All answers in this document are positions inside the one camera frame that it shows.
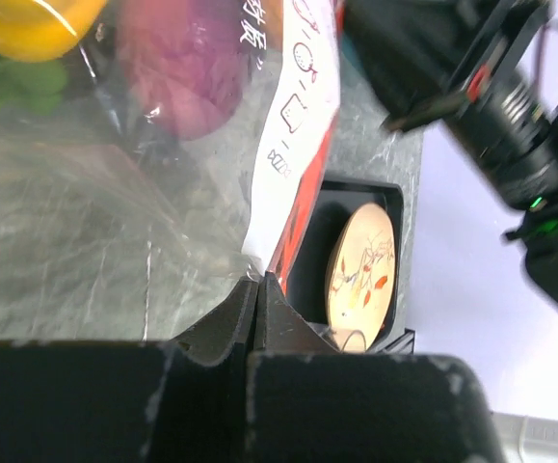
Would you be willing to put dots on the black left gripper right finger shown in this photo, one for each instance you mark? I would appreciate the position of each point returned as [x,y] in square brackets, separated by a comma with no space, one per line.
[307,402]

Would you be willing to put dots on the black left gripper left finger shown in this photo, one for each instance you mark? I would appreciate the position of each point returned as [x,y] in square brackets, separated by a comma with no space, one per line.
[179,400]

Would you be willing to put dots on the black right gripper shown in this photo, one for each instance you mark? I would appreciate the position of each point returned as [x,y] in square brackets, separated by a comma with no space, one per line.
[456,62]

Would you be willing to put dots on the clear zip top bag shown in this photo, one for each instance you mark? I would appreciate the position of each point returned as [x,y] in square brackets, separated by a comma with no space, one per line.
[113,228]

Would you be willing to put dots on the purple fake onion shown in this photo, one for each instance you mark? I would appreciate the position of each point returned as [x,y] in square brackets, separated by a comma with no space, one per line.
[184,62]

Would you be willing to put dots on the green fake grapes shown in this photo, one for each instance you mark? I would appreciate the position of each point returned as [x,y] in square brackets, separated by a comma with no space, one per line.
[35,87]

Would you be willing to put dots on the yellow fake bell pepper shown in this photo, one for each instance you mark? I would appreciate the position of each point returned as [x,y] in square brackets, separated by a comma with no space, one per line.
[39,31]

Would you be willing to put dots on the teal transparent plastic bin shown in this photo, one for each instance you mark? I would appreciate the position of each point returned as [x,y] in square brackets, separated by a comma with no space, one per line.
[353,79]

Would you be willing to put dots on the beige bird pattern plate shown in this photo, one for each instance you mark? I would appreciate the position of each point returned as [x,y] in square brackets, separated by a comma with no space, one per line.
[360,279]

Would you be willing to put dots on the black plastic tray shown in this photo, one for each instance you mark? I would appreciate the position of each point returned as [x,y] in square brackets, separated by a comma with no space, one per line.
[337,201]

